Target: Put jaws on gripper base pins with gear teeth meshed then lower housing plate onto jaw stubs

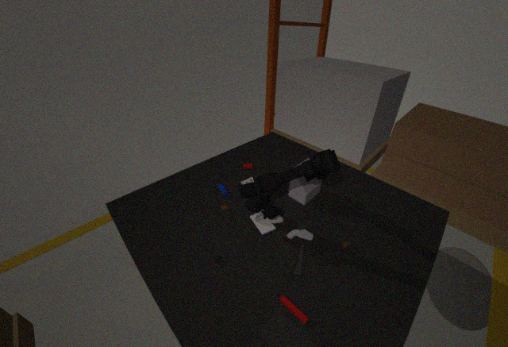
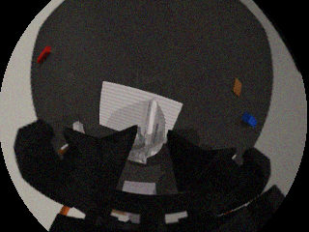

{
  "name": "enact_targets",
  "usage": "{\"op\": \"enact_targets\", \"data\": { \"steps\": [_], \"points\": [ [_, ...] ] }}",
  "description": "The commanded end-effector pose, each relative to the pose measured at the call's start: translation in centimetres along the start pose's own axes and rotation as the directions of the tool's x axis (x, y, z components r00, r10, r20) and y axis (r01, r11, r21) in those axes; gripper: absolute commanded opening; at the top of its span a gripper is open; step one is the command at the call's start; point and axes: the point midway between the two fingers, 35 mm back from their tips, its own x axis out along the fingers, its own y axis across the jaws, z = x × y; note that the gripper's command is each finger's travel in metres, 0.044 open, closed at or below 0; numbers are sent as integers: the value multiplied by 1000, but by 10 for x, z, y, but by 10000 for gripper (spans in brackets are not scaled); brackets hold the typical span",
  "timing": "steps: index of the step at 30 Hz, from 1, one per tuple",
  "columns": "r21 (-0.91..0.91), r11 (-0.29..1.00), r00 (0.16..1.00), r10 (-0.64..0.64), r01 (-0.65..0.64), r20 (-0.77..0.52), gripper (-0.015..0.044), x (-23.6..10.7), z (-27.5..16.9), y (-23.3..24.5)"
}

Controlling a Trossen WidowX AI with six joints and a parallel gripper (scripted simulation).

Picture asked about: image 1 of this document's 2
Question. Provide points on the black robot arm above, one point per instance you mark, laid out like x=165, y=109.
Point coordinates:
x=268, y=183

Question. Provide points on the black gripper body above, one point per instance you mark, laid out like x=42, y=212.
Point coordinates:
x=270, y=210

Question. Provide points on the dark red flat bar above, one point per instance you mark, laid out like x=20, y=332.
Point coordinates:
x=291, y=307

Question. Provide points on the blue rectangular block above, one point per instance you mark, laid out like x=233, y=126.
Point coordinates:
x=222, y=189

